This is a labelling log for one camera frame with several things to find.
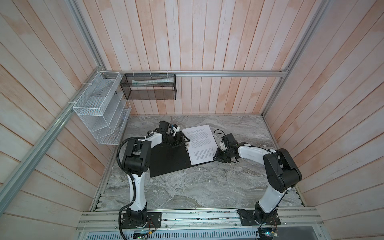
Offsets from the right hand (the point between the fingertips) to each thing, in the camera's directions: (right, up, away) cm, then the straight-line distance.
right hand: (214, 157), depth 95 cm
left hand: (-19, +9, +2) cm, 21 cm away
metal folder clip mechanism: (-18, +8, +6) cm, 21 cm away
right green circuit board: (+23, -32, -25) cm, 47 cm away
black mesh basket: (-41, +45, -5) cm, 61 cm away
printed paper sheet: (-7, +8, +8) cm, 13 cm away
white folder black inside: (-31, 0, -3) cm, 31 cm away
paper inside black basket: (-49, +47, -6) cm, 68 cm away
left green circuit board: (-40, -33, -24) cm, 57 cm away
